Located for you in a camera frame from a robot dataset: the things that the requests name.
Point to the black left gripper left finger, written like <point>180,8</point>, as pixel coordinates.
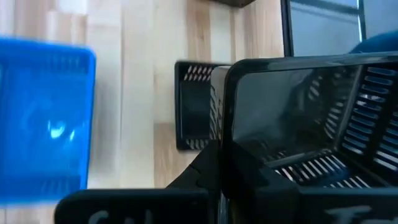
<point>140,205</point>

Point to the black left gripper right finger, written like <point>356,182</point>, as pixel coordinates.
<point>280,205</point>

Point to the blue plastic basket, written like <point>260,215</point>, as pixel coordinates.
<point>40,124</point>

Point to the blue rounded object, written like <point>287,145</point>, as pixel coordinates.
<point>379,43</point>

